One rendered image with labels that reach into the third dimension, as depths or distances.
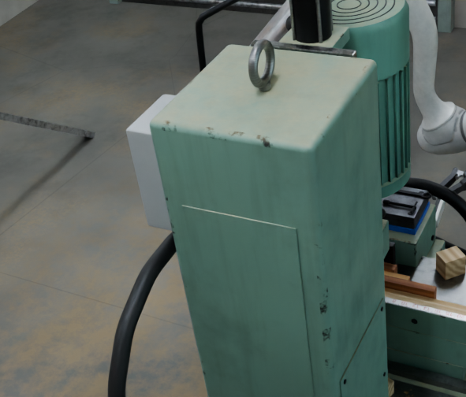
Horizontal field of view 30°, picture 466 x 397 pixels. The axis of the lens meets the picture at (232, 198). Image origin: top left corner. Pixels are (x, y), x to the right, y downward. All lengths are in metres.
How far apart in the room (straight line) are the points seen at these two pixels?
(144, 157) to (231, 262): 0.18
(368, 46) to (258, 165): 0.33
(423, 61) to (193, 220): 1.20
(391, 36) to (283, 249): 0.38
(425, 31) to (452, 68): 2.19
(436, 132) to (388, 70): 1.05
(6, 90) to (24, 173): 0.88
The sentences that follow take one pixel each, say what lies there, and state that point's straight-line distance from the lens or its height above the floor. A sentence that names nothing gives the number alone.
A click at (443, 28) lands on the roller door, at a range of 4.67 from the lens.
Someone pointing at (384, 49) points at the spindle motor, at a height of 1.46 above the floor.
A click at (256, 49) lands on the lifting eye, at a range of 1.05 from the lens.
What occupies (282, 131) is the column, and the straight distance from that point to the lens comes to 0.99.
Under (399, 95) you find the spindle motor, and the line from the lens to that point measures 1.35.
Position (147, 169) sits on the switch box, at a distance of 1.15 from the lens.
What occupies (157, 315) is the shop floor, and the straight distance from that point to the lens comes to 3.05.
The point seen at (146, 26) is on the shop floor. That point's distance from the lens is 5.15.
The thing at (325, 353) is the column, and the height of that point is 1.19.
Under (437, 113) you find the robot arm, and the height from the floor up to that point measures 0.84.
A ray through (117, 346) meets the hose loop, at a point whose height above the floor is 1.24.
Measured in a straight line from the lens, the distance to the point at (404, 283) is 1.62.
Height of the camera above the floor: 2.04
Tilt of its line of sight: 35 degrees down
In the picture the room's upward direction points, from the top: 9 degrees counter-clockwise
